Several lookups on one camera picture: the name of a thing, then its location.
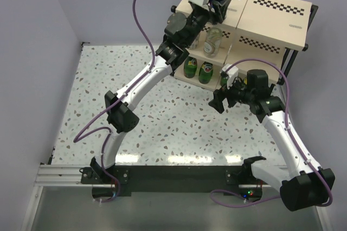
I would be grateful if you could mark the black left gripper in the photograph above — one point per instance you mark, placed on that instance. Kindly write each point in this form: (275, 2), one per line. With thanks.
(220, 9)

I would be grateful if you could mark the beige three-tier shelf unit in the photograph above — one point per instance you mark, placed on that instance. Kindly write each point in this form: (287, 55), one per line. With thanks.
(254, 30)

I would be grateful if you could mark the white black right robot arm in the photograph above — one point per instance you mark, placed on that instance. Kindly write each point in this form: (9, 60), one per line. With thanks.
(304, 183)

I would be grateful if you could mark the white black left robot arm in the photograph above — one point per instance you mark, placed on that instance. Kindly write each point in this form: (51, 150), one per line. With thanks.
(179, 34)

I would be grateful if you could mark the clear bottle green cap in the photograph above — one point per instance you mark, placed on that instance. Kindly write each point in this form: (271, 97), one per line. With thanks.
(195, 42)
(212, 42)

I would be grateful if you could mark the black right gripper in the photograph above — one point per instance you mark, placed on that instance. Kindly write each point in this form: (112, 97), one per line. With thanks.
(219, 95)

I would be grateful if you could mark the green bottle on shelf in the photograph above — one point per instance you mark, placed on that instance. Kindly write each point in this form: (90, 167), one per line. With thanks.
(190, 67)

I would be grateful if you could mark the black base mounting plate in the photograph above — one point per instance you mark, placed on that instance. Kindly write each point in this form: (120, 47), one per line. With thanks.
(169, 179)

